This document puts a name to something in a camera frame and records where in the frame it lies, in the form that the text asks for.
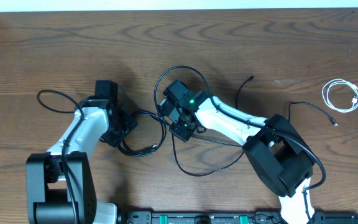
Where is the white cable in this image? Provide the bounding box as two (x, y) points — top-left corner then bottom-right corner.
(321, 78), (358, 113)

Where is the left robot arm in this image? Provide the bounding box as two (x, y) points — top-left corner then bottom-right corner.
(25, 98), (137, 223)

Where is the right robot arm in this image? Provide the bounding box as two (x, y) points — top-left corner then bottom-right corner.
(155, 80), (326, 223)

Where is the clear tape strip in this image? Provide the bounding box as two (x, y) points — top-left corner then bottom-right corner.
(275, 79), (300, 85)

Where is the right camera cable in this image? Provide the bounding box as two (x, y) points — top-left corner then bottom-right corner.
(153, 65), (328, 224)

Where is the camera cable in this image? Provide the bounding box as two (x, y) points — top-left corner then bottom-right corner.
(36, 89), (86, 224)
(153, 65), (328, 224)

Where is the left camera cable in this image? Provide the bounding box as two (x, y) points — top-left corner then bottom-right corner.
(36, 89), (86, 224)

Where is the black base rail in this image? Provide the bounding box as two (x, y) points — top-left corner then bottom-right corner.
(116, 210), (358, 224)

